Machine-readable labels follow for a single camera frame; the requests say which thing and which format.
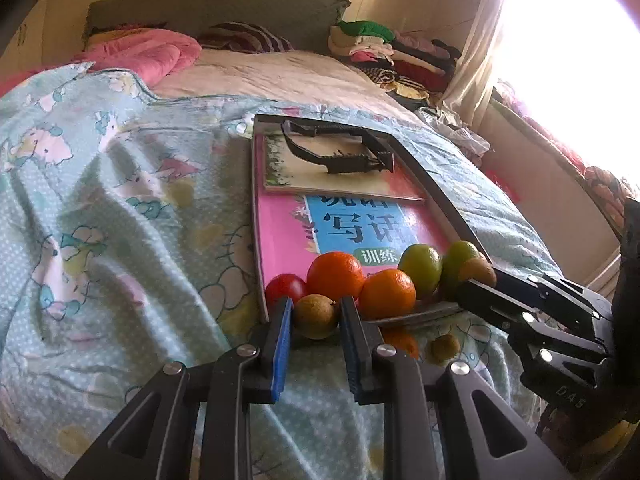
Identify green garment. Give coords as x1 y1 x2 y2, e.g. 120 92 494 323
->
337 20 396 43

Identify beige bed sheet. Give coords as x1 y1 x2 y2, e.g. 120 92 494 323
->
150 49 416 116

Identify cartoon cat printed blanket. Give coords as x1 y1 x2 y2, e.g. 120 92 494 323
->
0 60 566 480

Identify cream curtain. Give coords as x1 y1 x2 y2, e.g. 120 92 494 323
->
440 0 511 116

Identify red plastic bag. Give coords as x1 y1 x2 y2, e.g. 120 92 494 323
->
482 167 516 202

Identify clothes on window sill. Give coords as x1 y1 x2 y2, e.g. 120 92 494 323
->
492 80 640 241

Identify shallow cardboard box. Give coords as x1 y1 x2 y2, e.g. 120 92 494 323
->
247 112 501 331

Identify green lime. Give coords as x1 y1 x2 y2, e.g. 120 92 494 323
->
440 240 483 296
397 244 443 300

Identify pink book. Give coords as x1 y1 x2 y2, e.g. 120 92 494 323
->
252 135 453 311

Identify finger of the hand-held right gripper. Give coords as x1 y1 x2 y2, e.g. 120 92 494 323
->
492 267 616 334
456 280 602 369

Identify white plastic bag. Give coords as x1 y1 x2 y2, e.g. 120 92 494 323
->
417 105 493 161

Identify pile of folded clothes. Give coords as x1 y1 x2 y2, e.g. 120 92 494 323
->
327 25 463 103

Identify small brown fruit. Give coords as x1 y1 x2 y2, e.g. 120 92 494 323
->
292 294 341 340
431 333 461 365
457 257 497 288

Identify orange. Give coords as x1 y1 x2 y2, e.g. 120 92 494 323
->
306 251 366 301
382 330 420 359
358 269 417 320

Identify red tomato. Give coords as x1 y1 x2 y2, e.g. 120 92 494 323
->
265 273 307 311

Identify window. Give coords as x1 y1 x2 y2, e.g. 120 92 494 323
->
492 0 640 181

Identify beige orange book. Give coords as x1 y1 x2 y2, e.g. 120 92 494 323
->
262 130 426 202

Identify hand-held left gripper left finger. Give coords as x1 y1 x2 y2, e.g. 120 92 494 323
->
65 296 296 480

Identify green padded headboard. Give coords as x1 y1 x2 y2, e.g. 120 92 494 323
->
82 0 351 53

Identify pink quilt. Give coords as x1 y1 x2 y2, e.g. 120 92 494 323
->
0 27 203 96

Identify black plastic frame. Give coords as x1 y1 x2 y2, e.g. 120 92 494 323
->
280 119 396 176

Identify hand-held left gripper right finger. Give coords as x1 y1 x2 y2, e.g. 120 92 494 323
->
339 296 573 480

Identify cream wardrobe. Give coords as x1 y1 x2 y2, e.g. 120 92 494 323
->
0 0 91 86

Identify striped pillow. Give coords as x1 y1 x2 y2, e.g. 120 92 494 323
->
197 21 296 54

